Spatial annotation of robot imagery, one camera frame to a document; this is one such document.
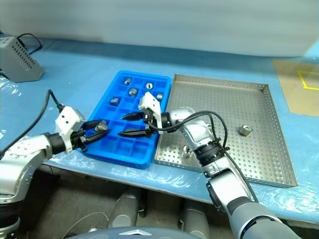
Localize dark grey robot torso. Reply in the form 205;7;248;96
64;225;186;239

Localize black cable of grey box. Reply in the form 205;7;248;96
16;33;43;54

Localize grey rounded robot leg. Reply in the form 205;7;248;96
182;206;210;239
108;191;140;229

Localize brown board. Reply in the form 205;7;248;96
272;58;319;117

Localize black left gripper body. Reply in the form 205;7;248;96
70;128;90;152

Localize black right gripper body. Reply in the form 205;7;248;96
143;109;159;138

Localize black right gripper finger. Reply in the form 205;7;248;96
117;129;148;138
120;112;145;122

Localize blue compartment tray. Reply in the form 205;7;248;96
82;70;172;170

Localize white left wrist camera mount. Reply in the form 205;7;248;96
54;106;86;153

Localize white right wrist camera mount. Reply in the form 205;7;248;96
138;91;164;135

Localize grey perforated metal box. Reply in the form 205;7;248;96
0;36;44;84

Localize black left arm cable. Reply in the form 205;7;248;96
0;89;66;156

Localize perforated steel tray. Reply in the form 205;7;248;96
154;73;299;189

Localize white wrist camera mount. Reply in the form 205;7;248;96
138;91;164;135
54;106;86;153

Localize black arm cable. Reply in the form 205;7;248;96
0;89;66;156
147;111;260;203

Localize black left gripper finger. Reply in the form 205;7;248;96
84;130;109;145
80;120;106;133

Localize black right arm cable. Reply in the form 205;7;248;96
147;111;260;203

